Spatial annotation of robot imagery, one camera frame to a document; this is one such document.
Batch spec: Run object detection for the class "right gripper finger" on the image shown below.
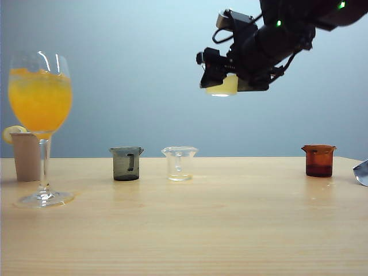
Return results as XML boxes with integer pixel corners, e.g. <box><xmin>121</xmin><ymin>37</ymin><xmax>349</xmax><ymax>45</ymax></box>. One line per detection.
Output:
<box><xmin>237</xmin><ymin>78</ymin><xmax>271</xmax><ymax>93</ymax></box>
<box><xmin>196</xmin><ymin>47</ymin><xmax>231</xmax><ymax>89</ymax></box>

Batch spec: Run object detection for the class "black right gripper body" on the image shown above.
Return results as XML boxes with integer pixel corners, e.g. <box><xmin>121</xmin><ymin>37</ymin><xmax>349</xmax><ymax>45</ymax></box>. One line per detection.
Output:
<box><xmin>226</xmin><ymin>22</ymin><xmax>262</xmax><ymax>85</ymax></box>

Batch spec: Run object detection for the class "clear measuring cup wooden handle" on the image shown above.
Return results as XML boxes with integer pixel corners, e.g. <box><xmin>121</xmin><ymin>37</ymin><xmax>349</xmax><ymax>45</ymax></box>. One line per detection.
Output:
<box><xmin>205</xmin><ymin>73</ymin><xmax>239</xmax><ymax>98</ymax></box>

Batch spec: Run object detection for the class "amber glass measuring cup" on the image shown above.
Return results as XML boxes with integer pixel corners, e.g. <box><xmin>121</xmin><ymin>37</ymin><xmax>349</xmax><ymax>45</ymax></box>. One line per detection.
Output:
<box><xmin>301</xmin><ymin>144</ymin><xmax>338</xmax><ymax>178</ymax></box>

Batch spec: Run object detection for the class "clear glass measuring cup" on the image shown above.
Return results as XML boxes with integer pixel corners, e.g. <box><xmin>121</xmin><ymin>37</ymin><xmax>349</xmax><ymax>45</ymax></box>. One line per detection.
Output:
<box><xmin>160</xmin><ymin>146</ymin><xmax>200</xmax><ymax>182</ymax></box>

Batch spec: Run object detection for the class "smoked grey glass measuring cup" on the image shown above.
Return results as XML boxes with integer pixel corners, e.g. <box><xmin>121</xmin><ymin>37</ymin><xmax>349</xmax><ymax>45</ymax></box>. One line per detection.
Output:
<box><xmin>109</xmin><ymin>147</ymin><xmax>144</xmax><ymax>182</ymax></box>

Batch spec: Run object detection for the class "wine glass with orange juice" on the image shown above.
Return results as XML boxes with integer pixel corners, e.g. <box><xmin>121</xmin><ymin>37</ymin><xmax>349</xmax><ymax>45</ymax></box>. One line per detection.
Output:
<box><xmin>7</xmin><ymin>51</ymin><xmax>74</xmax><ymax>209</ymax></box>

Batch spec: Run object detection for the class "beige paper cup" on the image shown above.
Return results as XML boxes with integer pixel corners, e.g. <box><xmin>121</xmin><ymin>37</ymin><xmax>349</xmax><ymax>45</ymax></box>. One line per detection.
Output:
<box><xmin>10</xmin><ymin>132</ymin><xmax>42</xmax><ymax>182</ymax></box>

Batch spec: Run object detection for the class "shiny silver metal bowl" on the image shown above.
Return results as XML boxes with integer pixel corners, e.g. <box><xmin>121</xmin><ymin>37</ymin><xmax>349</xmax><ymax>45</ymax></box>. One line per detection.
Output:
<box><xmin>352</xmin><ymin>159</ymin><xmax>368</xmax><ymax>188</ymax></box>

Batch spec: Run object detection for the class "yellow lemon slice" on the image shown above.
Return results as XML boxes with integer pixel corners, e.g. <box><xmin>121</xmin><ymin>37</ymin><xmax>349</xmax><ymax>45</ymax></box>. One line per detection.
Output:
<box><xmin>2</xmin><ymin>125</ymin><xmax>28</xmax><ymax>145</ymax></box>

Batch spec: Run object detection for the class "black camera cable loop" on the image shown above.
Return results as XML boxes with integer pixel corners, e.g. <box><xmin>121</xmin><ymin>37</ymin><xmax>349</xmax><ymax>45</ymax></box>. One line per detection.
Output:
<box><xmin>212</xmin><ymin>27</ymin><xmax>234</xmax><ymax>44</ymax></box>

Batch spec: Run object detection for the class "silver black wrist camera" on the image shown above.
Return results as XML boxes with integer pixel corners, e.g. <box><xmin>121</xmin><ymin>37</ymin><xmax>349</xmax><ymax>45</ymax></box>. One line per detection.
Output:
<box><xmin>216</xmin><ymin>9</ymin><xmax>255</xmax><ymax>31</ymax></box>

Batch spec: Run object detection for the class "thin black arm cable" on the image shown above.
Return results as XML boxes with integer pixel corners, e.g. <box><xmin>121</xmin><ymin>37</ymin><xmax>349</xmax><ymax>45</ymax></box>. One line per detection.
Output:
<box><xmin>269</xmin><ymin>47</ymin><xmax>300</xmax><ymax>85</ymax></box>

